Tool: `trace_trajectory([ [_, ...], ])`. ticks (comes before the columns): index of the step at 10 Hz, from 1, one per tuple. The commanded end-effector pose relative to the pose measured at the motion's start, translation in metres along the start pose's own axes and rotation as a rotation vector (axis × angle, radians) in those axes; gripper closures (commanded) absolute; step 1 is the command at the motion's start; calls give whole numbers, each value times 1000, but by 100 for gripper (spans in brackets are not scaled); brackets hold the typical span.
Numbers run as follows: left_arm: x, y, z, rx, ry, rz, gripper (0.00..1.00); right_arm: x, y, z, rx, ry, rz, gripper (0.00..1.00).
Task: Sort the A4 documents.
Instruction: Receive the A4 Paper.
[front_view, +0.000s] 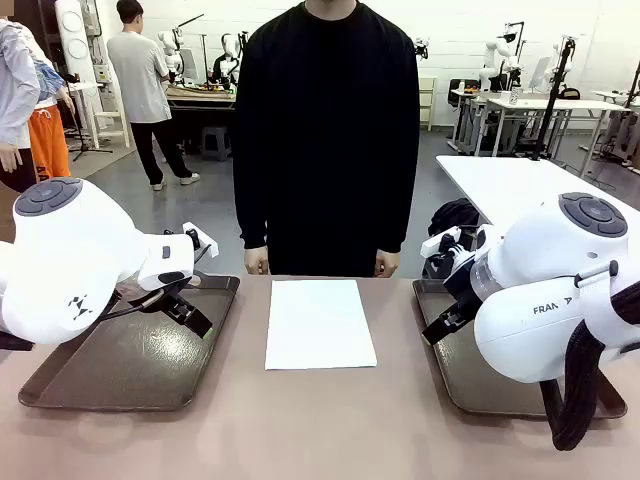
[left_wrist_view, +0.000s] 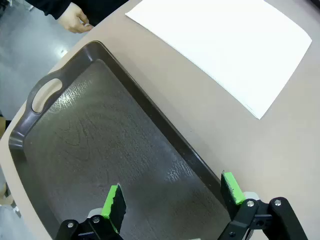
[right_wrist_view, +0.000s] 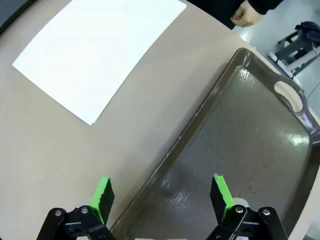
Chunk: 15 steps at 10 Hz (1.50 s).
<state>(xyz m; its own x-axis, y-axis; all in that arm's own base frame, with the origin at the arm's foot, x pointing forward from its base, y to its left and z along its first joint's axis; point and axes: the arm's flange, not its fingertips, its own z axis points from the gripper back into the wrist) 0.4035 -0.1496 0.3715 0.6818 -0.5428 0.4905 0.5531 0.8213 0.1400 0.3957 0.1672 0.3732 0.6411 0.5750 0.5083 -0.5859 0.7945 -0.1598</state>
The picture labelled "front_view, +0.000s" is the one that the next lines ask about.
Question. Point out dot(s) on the white humanoid robot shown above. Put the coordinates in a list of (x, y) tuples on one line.
[(172, 55), (231, 55)]

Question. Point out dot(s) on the long white desk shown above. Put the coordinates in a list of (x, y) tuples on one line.
[(550, 104)]

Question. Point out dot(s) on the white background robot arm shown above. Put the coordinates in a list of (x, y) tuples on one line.
[(492, 60)]

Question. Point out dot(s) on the cluttered background work table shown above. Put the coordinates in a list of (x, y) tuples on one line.
[(200, 97)]

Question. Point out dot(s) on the mannequin with orange trousers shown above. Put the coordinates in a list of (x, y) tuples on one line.
[(47, 145)]

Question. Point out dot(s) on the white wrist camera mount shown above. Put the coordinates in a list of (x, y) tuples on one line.
[(210, 247), (440, 242)]

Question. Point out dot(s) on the black tripod pole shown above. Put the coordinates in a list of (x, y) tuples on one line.
[(552, 100)]

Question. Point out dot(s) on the person's left hand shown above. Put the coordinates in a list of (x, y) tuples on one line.
[(389, 262)]

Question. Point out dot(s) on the white wooden step chair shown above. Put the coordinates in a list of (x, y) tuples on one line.
[(112, 120)]

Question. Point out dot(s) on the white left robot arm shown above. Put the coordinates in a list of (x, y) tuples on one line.
[(75, 240)]

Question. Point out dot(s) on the black floor tripod stand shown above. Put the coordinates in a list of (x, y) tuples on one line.
[(82, 145)]

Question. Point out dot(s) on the person's right forearm black sleeve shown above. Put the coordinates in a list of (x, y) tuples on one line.
[(252, 210)]

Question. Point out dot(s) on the person in black sweater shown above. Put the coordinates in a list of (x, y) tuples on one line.
[(325, 125)]

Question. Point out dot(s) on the person's right hand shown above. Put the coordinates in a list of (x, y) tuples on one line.
[(257, 262)]

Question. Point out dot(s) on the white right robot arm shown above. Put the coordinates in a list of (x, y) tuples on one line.
[(550, 240)]

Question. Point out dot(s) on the tall white standing appliance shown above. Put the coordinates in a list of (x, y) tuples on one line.
[(75, 35)]

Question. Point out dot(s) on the large white table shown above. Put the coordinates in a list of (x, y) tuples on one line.
[(500, 180)]

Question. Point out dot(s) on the patterned white cup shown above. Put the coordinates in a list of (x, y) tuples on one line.
[(516, 96)]

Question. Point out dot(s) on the grey plastic stool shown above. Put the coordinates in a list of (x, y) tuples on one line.
[(216, 142)]

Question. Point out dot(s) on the person's left forearm black sleeve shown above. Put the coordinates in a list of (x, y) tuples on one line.
[(397, 210)]

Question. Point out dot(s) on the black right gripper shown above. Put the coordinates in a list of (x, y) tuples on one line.
[(462, 280)]

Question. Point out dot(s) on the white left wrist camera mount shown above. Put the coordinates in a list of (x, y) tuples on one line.
[(210, 247)]

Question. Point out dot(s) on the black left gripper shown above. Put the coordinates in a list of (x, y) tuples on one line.
[(172, 296)]

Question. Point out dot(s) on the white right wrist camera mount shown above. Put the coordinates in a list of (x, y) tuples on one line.
[(440, 242)]

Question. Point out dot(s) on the black cloth bundle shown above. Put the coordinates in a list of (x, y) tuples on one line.
[(455, 212)]

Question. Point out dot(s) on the man in grey T-shirt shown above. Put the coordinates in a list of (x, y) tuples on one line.
[(140, 80)]

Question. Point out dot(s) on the white A4 paper stack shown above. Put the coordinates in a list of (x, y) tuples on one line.
[(320, 325)]

